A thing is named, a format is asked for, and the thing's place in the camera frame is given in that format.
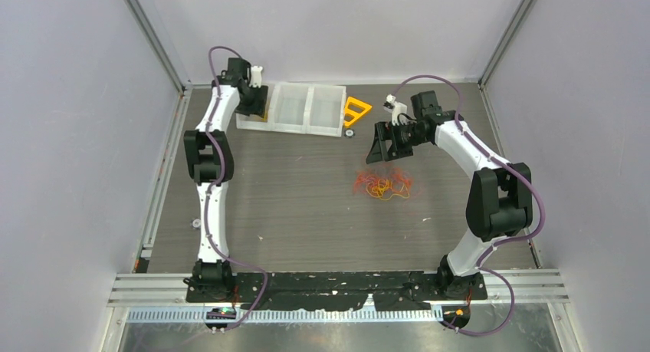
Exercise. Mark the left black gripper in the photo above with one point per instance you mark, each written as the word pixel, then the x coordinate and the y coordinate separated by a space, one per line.
pixel 258 106

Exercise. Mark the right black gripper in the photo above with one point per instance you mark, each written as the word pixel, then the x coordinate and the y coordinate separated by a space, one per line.
pixel 379 150

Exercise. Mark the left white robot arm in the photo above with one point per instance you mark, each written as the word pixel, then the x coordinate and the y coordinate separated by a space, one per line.
pixel 211 166

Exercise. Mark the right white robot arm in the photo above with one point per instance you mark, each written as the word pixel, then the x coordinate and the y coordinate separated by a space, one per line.
pixel 499 204

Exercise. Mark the white three-compartment bin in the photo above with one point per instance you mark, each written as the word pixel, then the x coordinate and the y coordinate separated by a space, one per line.
pixel 311 109

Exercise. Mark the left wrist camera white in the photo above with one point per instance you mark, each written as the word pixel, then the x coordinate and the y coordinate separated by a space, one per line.
pixel 255 76

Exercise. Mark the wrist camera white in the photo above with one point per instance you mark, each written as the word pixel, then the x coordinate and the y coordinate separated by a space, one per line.
pixel 255 76
pixel 396 109

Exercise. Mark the yellow triangular plastic frame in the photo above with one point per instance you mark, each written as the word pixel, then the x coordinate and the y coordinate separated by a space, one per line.
pixel 354 110

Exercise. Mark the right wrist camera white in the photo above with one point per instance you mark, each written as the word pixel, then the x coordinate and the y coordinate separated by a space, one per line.
pixel 396 109

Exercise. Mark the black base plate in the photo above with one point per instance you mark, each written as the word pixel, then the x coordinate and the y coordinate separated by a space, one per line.
pixel 332 291

